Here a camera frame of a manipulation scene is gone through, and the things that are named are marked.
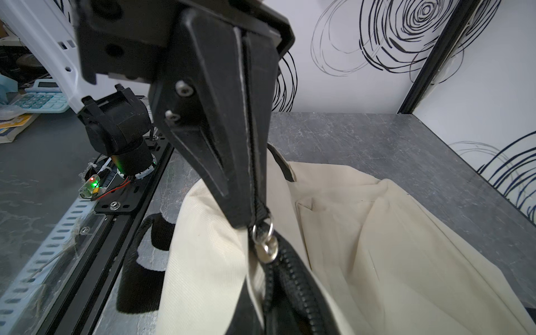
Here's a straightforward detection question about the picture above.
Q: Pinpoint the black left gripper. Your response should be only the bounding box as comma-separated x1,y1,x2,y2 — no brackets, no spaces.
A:
72,1,295,228

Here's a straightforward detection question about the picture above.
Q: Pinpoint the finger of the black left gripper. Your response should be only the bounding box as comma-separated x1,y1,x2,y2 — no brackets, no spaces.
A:
244,32,279,223

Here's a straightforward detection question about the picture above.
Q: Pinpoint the cream canvas backpack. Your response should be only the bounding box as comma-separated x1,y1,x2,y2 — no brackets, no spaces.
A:
156,154,535,334

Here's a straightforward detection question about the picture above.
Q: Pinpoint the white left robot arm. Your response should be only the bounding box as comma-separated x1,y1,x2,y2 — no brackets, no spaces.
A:
1,1,295,229

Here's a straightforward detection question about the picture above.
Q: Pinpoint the mint desk calculator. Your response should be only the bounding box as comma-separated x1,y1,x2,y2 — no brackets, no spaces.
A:
11,79,69,114

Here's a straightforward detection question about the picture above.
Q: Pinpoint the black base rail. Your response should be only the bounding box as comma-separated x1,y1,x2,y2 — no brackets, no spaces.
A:
38,131,173,334

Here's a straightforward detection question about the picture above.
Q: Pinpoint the white slotted cable duct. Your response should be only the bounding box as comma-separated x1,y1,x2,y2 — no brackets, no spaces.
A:
1,198,104,334

